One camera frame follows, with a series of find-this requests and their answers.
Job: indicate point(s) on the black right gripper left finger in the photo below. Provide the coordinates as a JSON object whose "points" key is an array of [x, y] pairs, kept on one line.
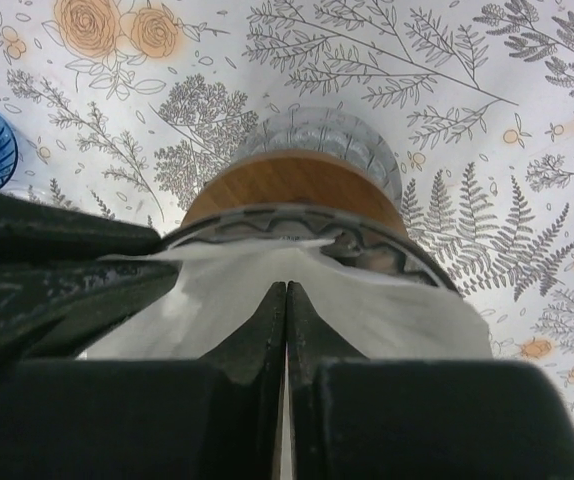
{"points": [[216, 417]]}

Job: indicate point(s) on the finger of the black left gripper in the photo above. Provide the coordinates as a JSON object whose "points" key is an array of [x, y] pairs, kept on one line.
{"points": [[59, 308], [30, 231]]}

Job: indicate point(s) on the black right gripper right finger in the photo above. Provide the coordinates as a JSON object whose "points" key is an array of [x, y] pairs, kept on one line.
{"points": [[356, 418]]}

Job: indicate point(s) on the white paper coffee filter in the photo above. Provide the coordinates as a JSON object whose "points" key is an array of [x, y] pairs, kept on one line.
{"points": [[220, 286]]}

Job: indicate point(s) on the grey glass dripper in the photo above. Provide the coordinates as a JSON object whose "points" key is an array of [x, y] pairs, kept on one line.
{"points": [[349, 239]]}

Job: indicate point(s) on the grey glass server jug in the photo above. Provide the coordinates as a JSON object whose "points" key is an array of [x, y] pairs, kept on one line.
{"points": [[330, 131]]}

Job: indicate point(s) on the floral table mat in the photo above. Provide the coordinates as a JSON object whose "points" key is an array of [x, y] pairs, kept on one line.
{"points": [[125, 109]]}

